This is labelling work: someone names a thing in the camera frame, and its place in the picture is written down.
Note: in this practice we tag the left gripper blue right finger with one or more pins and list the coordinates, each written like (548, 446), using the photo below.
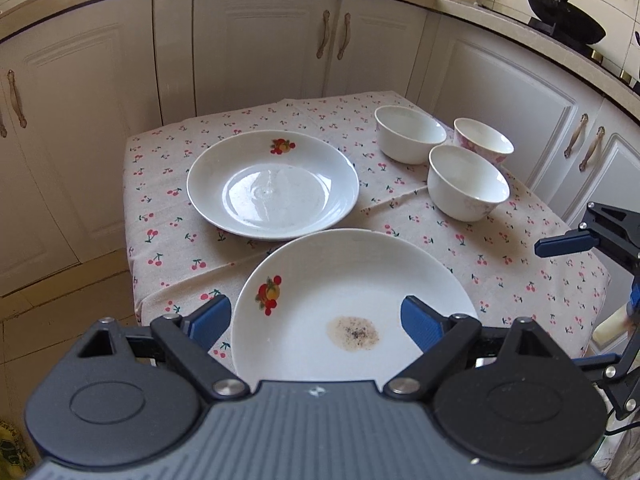
(445, 343)

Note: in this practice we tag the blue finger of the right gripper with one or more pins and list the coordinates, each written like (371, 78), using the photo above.
(565, 244)

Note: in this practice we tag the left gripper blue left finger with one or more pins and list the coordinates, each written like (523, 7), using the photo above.
(186, 340)

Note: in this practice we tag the white plate with food stain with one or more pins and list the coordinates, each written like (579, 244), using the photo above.
(326, 307)

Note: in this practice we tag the white pink floral bowl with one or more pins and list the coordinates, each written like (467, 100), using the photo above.
(482, 140)

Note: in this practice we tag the white fruit plate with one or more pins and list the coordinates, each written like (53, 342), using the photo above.
(272, 185)

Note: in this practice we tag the black wok on stove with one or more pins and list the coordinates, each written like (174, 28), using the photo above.
(569, 19)

